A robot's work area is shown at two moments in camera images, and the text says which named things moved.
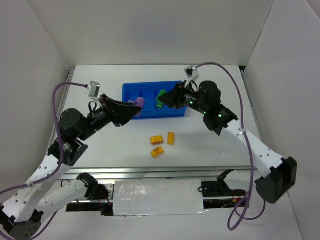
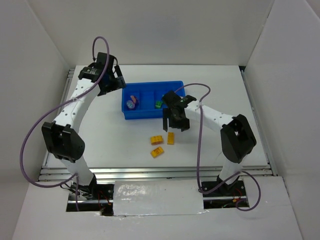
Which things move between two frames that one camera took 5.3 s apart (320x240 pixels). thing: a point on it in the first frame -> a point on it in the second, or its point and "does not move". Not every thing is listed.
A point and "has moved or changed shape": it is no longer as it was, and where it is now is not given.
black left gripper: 110,111 -> 116,81
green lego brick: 159,105 does not move
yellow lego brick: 157,151 does not move
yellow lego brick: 156,140 does not move
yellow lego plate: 170,138 does not move
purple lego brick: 139,101 has moved or changed shape
